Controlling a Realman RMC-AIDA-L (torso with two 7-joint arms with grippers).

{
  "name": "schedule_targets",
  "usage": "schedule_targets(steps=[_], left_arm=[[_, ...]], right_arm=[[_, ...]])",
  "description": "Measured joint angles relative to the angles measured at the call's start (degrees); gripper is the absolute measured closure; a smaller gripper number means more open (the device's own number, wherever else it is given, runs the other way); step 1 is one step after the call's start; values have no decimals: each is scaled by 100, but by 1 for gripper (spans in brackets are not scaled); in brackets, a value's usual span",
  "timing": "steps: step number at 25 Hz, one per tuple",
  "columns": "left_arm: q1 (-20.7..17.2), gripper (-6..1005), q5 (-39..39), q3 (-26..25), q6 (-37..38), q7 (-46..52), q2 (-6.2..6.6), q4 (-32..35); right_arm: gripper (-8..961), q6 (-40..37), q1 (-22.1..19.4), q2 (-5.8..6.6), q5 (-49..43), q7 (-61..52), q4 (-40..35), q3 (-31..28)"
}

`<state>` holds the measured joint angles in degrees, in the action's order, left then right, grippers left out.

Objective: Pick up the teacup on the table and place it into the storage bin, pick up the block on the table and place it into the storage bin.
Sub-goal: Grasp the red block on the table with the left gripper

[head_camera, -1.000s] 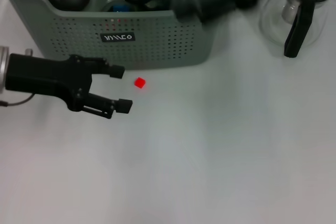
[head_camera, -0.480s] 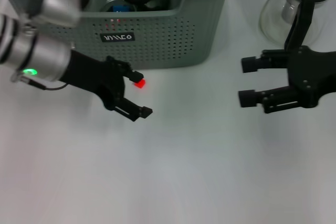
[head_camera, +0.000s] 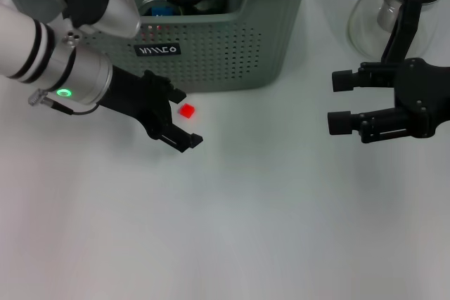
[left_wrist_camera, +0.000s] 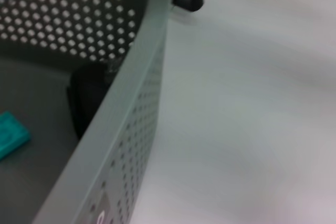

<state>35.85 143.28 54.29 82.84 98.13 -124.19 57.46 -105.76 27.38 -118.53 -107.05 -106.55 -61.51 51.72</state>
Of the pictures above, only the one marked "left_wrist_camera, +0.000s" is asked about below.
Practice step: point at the grey-green perforated storage bin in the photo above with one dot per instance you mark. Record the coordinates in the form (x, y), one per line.
(126, 98)

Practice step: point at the glass teacup with black sleeve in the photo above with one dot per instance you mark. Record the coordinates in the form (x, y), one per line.
(86, 98)

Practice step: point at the teal square building block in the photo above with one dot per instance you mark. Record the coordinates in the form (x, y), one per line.
(10, 134)

